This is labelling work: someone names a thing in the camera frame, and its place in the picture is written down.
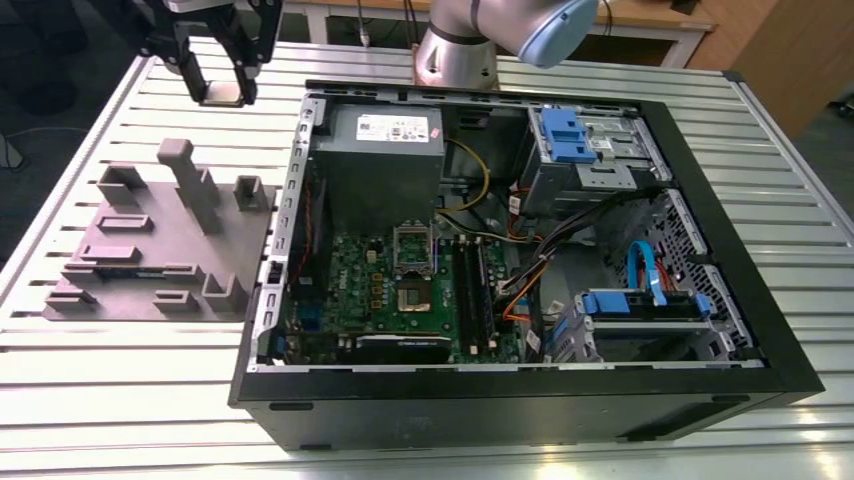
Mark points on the grey power supply unit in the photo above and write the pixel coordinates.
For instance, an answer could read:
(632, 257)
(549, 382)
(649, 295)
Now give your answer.
(380, 175)

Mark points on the green motherboard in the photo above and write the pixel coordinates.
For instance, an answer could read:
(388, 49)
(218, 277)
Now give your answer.
(353, 250)

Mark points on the CPU socket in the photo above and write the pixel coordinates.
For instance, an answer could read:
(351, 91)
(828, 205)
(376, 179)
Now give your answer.
(415, 297)

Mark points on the silver metal disk bay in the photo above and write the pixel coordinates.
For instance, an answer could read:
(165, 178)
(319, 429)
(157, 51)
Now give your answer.
(660, 326)
(600, 180)

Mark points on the wooden desk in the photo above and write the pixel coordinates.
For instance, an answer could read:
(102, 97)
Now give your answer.
(667, 22)

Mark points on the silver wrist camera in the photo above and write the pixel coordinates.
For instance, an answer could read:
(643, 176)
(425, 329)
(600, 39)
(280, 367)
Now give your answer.
(200, 5)

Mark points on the silver CPU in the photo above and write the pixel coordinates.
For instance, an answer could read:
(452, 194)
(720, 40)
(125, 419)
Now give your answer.
(222, 95)

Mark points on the black RAM slot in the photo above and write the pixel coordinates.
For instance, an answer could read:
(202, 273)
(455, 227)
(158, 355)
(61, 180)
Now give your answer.
(464, 295)
(488, 295)
(472, 295)
(481, 295)

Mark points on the blue disk carrier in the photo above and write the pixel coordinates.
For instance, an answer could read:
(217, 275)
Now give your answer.
(563, 125)
(573, 152)

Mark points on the brown wooden cabinet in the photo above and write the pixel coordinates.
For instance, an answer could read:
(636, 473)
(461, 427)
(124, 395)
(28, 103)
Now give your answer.
(787, 60)

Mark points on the RAM stick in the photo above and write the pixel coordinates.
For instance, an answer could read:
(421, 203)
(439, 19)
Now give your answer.
(129, 273)

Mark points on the black PC case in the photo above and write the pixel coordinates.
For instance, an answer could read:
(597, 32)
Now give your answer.
(467, 410)

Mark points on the black graphics card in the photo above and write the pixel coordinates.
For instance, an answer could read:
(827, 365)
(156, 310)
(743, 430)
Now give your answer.
(400, 347)

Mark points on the hard disk in blue carrier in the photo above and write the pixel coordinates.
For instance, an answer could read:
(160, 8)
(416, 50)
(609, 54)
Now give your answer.
(607, 302)

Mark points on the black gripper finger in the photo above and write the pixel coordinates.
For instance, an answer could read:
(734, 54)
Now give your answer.
(248, 85)
(196, 80)

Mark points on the blue board connector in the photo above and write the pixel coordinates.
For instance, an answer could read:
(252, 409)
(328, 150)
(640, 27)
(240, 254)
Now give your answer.
(309, 319)

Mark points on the grey parts rack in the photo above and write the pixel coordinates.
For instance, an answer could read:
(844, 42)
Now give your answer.
(166, 240)

